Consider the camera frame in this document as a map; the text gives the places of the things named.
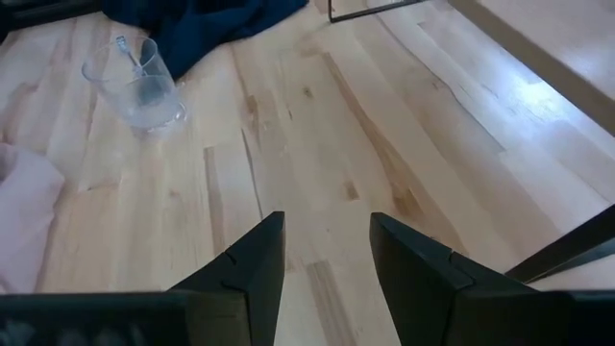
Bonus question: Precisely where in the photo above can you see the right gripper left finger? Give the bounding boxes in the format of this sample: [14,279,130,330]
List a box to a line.
[0,210,287,346]

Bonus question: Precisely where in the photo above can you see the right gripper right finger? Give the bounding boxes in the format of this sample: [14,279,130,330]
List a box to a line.
[368,211,615,346]

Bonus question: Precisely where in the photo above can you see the clear glass mug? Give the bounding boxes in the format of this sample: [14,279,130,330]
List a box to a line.
[80,34,189,135]

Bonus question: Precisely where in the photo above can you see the beige cloth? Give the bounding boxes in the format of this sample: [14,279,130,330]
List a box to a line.
[0,141,66,295]

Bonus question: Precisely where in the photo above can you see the navy blue cloth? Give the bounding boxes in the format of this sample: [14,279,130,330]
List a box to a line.
[99,0,309,82]

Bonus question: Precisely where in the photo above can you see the black table frame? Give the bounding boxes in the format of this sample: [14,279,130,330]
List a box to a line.
[0,0,105,31]

